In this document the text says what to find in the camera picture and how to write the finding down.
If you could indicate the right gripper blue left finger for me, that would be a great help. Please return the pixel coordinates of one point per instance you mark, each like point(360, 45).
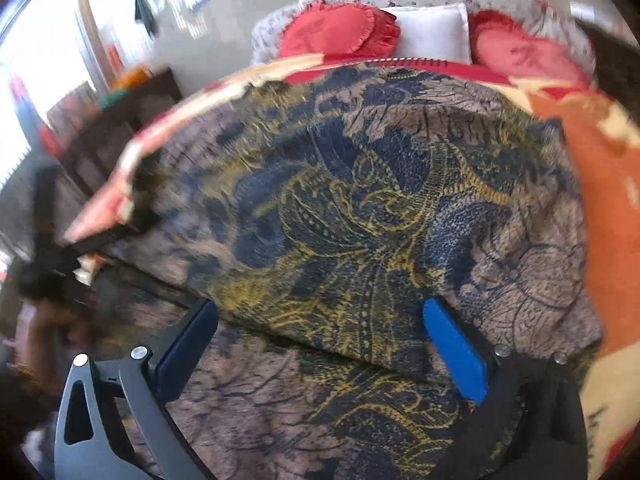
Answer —
point(91, 441)

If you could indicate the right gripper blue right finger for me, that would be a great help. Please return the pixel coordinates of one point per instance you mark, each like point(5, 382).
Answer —
point(527, 421)

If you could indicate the navy gold floral shirt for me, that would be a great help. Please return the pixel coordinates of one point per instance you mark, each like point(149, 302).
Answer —
point(319, 218)

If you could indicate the person's left hand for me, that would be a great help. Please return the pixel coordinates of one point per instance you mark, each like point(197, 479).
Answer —
point(45, 335)

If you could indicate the dark wooden side table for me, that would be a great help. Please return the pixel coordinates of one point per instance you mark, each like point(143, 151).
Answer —
point(89, 157)

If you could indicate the yellow bag on table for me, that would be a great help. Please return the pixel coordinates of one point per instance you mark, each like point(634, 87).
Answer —
point(131, 78)

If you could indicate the orange cream fleece blanket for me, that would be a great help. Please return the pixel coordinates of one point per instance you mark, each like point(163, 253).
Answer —
point(603, 143)

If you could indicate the dark carved wooden furniture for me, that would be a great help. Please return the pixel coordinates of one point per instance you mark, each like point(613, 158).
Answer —
point(617, 68)

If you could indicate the left red heart pillow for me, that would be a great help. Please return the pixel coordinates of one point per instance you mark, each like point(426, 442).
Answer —
point(342, 29)

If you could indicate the red heart pillow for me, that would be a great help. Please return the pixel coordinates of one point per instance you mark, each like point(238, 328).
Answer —
point(503, 45)
point(342, 29)

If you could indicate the right red heart pillow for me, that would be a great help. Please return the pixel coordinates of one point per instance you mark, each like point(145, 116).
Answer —
point(503, 45)

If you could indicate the white square pillow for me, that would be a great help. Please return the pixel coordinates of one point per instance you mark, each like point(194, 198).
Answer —
point(437, 32)

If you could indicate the dark cloth hanging on wall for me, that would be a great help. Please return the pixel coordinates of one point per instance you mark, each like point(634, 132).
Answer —
point(143, 14)

